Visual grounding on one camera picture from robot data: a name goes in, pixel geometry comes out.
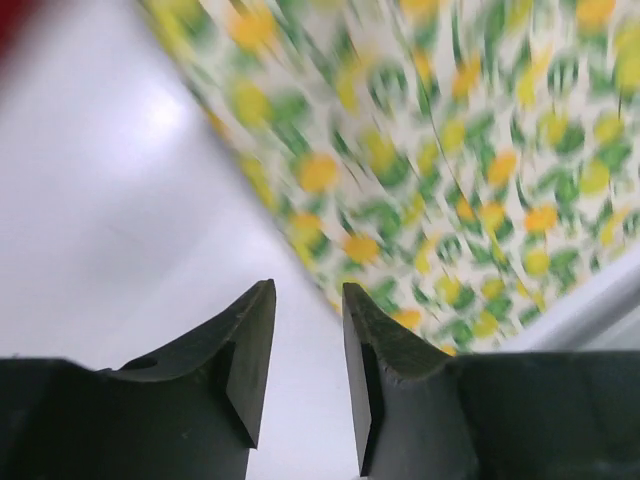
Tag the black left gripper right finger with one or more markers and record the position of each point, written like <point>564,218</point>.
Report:
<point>407,416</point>

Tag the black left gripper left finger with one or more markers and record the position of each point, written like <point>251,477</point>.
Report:
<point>192,409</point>

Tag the lemon print skirt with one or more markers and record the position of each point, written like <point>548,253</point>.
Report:
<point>469,163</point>

